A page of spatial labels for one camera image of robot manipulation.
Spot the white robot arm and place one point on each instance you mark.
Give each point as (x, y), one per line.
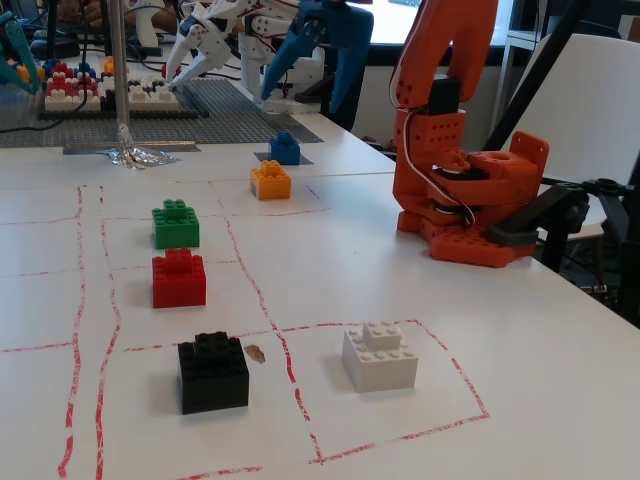
(250, 65)

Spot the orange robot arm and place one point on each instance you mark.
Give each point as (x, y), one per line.
(425, 130)

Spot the pile of mixed toy bricks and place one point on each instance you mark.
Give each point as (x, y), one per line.
(70, 97)

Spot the grey tape marker patch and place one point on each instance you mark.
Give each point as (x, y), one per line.
(306, 159)

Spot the black metal stand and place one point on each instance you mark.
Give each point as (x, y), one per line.
(617, 215)

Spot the crumpled aluminium foil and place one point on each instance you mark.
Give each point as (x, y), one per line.
(135, 155)

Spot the orange brick block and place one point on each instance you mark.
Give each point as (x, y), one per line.
(270, 182)

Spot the red brick block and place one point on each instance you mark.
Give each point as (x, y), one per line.
(179, 285)

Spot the person's hand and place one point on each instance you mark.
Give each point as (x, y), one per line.
(165, 17)

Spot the brown scrap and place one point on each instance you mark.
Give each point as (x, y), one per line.
(255, 352)

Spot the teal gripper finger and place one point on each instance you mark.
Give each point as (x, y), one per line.
(20, 50)

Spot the blue brick block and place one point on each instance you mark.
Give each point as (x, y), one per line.
(285, 149)

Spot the grey studded baseplate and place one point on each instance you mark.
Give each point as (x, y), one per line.
(225, 125)

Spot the black table clamp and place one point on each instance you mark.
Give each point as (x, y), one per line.
(530, 220)

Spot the long grey tape strip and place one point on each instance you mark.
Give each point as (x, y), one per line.
(85, 148)

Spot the white brick block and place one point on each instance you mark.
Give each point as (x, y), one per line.
(380, 365)

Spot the black brick block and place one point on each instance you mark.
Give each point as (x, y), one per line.
(212, 375)

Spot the metal pole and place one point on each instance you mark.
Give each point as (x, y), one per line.
(120, 60)

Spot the green brick block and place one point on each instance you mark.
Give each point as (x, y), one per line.
(175, 227)

